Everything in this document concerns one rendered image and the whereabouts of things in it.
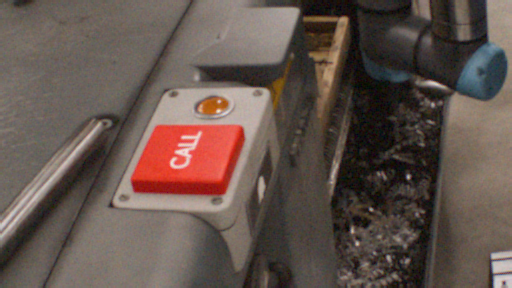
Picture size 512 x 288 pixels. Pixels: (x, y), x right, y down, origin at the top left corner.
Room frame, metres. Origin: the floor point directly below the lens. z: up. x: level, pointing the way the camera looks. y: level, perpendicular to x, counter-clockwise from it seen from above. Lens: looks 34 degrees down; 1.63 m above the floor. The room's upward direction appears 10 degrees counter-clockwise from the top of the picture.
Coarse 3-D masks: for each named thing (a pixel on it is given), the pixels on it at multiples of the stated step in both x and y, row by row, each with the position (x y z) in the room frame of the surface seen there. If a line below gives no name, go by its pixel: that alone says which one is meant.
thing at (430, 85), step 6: (420, 84) 1.47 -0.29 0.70; (426, 84) 1.46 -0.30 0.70; (432, 84) 1.46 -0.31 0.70; (438, 84) 1.46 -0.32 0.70; (420, 90) 1.46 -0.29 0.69; (426, 90) 1.46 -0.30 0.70; (432, 90) 1.46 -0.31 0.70; (438, 90) 1.45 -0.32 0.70; (444, 90) 1.45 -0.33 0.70; (450, 90) 1.45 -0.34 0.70
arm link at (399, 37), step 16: (368, 16) 1.14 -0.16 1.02; (384, 16) 1.13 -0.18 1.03; (400, 16) 1.13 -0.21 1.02; (416, 16) 1.14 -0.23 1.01; (368, 32) 1.14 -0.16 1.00; (384, 32) 1.13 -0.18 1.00; (400, 32) 1.11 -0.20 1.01; (416, 32) 1.10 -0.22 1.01; (368, 48) 1.14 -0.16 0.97; (384, 48) 1.12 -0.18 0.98; (400, 48) 1.10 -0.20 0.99; (368, 64) 1.15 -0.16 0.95; (384, 64) 1.13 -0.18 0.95; (400, 64) 1.11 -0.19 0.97; (384, 80) 1.14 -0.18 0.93; (400, 80) 1.13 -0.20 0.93
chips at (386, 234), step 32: (416, 96) 1.68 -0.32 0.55; (352, 128) 1.61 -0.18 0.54; (384, 128) 1.60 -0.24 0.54; (416, 128) 1.51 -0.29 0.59; (352, 160) 1.51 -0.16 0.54; (384, 160) 1.50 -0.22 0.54; (416, 160) 1.48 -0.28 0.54; (352, 192) 1.42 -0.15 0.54; (384, 192) 1.41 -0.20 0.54; (416, 192) 1.36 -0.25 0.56; (352, 224) 1.33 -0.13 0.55; (384, 224) 1.29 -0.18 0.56; (416, 224) 1.29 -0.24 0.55; (352, 256) 1.22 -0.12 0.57; (384, 256) 1.19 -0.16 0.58; (416, 256) 1.20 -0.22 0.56
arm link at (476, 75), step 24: (432, 0) 1.06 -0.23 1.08; (456, 0) 1.03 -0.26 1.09; (480, 0) 1.04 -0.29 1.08; (432, 24) 1.06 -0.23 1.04; (456, 24) 1.03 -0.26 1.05; (480, 24) 1.03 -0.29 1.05; (432, 48) 1.07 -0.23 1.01; (456, 48) 1.03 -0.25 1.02; (480, 48) 1.03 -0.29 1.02; (432, 72) 1.06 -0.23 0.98; (456, 72) 1.03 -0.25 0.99; (480, 72) 1.01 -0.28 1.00; (504, 72) 1.03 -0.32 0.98; (480, 96) 1.01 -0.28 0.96
